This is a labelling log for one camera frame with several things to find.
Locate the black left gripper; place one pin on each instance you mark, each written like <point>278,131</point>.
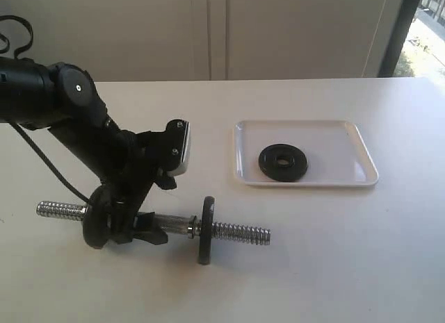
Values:
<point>146,155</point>

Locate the black weight plate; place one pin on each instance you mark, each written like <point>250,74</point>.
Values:
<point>283,163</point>
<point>99,221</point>
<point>204,253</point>

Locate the chrome threaded dumbbell bar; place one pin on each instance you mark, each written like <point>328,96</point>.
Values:
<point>189,226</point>

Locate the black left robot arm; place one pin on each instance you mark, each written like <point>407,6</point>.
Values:
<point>63,99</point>

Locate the white rectangular tray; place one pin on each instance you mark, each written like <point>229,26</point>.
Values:
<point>335,151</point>

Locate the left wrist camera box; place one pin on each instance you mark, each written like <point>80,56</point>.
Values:
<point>177,139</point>

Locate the dark window frame post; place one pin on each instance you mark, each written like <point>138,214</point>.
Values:
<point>398,35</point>

